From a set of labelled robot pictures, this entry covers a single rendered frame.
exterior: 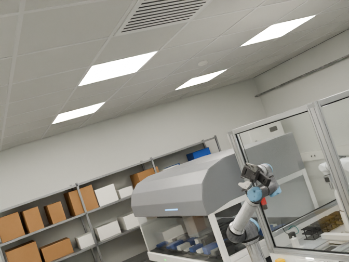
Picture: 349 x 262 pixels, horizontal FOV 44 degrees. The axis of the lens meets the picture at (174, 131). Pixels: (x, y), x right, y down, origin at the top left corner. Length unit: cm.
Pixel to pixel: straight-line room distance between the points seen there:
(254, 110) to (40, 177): 404
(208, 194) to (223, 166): 30
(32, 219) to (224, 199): 319
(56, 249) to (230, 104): 396
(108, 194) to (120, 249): 101
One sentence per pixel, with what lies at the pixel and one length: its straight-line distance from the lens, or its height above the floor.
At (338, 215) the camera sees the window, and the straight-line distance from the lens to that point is 302.
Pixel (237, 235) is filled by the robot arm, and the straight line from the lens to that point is 265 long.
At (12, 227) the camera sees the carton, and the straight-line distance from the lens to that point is 632.
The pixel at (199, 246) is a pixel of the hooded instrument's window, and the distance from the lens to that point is 420.
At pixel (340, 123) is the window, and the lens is 294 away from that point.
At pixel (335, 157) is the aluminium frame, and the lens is 284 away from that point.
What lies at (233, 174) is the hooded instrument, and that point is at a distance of 396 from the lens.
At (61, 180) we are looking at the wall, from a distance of 685.
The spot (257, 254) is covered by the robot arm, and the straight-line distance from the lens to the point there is 280.
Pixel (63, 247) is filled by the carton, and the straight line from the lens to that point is 645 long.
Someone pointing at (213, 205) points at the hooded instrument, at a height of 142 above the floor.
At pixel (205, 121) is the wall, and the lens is 774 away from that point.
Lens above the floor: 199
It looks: 2 degrees up
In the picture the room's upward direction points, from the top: 19 degrees counter-clockwise
